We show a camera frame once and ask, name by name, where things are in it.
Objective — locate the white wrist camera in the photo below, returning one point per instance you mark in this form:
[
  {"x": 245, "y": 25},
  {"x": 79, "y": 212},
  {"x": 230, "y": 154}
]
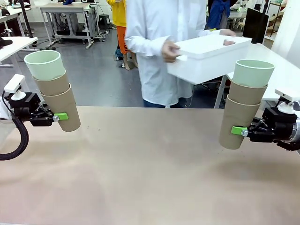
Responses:
[
  {"x": 14, "y": 85},
  {"x": 288, "y": 96}
]

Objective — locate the person left forearm white sleeve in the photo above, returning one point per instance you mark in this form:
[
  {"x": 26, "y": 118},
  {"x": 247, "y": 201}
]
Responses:
[{"x": 209, "y": 32}]

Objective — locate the black monitor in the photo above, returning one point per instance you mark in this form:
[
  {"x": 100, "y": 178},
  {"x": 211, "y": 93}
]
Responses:
[{"x": 255, "y": 24}]

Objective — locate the person right hand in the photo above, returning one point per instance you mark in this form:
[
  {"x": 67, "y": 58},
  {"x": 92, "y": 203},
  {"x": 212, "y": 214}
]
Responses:
[{"x": 169, "y": 52}]

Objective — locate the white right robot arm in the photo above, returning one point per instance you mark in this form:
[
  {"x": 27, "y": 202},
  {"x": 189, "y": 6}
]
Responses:
[{"x": 297, "y": 126}]

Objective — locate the white plastic basket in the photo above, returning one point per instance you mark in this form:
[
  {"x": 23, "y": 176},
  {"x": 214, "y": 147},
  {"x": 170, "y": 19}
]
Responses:
[{"x": 206, "y": 63}]

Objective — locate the brown cup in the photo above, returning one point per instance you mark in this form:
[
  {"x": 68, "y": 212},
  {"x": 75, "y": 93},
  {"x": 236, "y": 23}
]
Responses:
[
  {"x": 52, "y": 85},
  {"x": 247, "y": 95},
  {"x": 234, "y": 117},
  {"x": 65, "y": 110}
]

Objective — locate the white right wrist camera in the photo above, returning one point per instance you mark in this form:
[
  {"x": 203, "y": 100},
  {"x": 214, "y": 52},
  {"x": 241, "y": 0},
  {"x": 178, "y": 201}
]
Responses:
[{"x": 288, "y": 96}]

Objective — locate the person torso white shirt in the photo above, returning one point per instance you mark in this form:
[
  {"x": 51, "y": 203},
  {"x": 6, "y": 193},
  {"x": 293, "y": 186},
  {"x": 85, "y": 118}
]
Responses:
[{"x": 154, "y": 77}]

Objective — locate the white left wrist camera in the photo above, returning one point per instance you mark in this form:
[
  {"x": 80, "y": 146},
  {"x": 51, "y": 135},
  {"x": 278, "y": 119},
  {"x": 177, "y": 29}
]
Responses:
[{"x": 14, "y": 85}]

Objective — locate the white desk with black object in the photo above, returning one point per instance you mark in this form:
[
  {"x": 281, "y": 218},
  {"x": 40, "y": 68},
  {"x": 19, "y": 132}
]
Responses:
[{"x": 16, "y": 45}]

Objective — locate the white side table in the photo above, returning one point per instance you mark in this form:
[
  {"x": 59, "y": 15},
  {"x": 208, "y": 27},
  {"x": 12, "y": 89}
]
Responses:
[{"x": 286, "y": 70}]

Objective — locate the person right forearm white sleeve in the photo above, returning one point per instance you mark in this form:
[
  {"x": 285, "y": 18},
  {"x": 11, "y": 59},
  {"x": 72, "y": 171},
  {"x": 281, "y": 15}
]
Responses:
[{"x": 145, "y": 45}]

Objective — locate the black object on desk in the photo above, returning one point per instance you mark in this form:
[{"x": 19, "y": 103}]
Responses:
[{"x": 5, "y": 43}]

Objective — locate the person left hand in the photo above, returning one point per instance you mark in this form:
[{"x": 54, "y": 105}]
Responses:
[{"x": 227, "y": 38}]

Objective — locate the person in yellow top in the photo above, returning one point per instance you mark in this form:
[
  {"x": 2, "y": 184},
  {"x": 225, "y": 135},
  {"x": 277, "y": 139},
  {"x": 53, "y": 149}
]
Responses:
[{"x": 120, "y": 23}]

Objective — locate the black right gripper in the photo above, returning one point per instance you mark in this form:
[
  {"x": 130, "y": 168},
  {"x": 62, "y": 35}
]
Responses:
[{"x": 279, "y": 126}]

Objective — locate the black stand pole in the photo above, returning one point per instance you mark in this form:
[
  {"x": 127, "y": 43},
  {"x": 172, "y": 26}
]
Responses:
[{"x": 25, "y": 21}]

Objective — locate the green cup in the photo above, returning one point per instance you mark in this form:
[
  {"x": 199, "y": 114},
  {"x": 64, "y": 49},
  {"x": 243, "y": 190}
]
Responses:
[
  {"x": 254, "y": 73},
  {"x": 45, "y": 65}
]

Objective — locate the white metal-frame workbench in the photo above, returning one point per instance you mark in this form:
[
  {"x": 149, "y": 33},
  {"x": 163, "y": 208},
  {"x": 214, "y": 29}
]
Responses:
[{"x": 66, "y": 9}]

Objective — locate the person in blue jacket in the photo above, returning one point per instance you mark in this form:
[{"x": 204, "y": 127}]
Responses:
[{"x": 219, "y": 14}]

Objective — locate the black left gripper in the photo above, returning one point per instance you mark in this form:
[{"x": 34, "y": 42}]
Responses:
[{"x": 25, "y": 107}]

